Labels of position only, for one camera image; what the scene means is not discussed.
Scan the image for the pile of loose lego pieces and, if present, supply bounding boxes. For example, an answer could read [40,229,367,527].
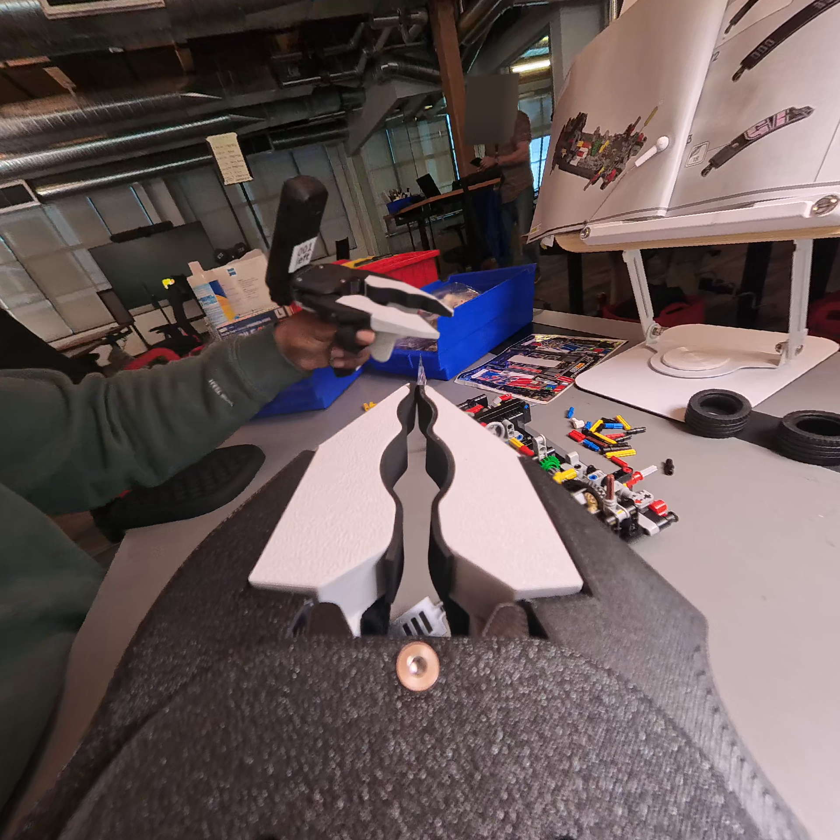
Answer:
[566,406,677,477]

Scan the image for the handwritten paper note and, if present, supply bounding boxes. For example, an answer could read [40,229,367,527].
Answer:
[205,133,254,187]

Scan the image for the holographic lego sticker sheet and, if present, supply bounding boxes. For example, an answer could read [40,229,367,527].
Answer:
[455,333,628,406]

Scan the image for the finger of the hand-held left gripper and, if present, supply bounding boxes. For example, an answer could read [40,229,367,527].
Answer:
[335,294,442,344]
[364,274,455,320]

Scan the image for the small peeled sticker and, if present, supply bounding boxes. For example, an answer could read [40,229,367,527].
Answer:
[390,354,454,636]

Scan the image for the person's left forearm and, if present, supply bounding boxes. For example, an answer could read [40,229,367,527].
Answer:
[0,328,309,514]

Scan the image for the person's left hand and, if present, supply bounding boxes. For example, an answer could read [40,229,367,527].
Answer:
[273,314,378,376]

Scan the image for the white book stand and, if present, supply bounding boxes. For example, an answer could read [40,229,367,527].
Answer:
[554,193,840,422]

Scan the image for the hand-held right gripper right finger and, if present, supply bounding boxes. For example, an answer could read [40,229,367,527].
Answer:
[419,388,585,636]

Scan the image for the blue storage bin with label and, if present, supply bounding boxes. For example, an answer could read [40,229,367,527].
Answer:
[252,364,363,421]

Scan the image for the lego instruction booklet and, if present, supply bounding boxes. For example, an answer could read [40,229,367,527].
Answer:
[527,0,840,242]

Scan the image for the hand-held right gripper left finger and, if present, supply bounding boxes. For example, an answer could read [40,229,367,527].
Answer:
[248,384,421,636]

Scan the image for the background wooden desk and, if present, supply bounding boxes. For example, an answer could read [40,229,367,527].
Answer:
[386,174,506,263]

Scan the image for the black rubber toy tire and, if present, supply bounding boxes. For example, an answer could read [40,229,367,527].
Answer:
[684,389,753,439]
[777,410,840,468]

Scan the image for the red storage bin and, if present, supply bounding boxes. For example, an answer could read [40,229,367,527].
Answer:
[340,249,441,291]

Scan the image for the partly built lego car chassis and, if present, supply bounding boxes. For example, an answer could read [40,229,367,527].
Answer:
[459,394,680,543]

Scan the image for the blue white cardboard box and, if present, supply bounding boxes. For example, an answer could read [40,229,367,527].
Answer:
[217,249,293,337]

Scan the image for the black wall monitor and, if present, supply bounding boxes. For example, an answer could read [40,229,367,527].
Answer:
[88,220,217,311]

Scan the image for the clear bags of lego parts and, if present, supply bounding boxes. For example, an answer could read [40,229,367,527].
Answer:
[430,282,487,309]

